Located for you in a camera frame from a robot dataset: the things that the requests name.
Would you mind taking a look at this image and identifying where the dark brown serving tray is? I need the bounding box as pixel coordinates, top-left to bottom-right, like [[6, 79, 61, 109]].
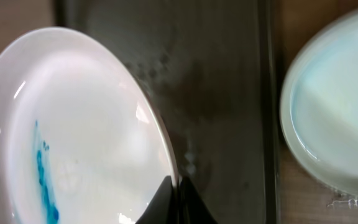
[[53, 0, 280, 223]]

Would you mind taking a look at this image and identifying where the white plate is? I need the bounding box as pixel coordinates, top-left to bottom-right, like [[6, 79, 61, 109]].
[[0, 27, 178, 223], [280, 9, 358, 196]]

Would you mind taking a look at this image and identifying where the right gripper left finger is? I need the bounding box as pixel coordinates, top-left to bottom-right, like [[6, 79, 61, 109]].
[[136, 176, 177, 224]]

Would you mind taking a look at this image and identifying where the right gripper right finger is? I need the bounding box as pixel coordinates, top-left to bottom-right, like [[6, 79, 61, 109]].
[[179, 177, 217, 224]]

